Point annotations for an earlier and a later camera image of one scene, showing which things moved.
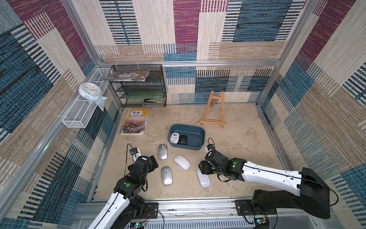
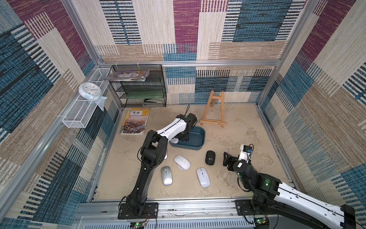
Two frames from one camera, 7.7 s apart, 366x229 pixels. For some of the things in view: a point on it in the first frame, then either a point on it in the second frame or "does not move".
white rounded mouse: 182,162 does not move
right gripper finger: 205,167 → 228,161
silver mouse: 167,175 does not move
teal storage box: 187,136 does not move
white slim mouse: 204,179 does not move
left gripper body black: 150,167 → 184,136
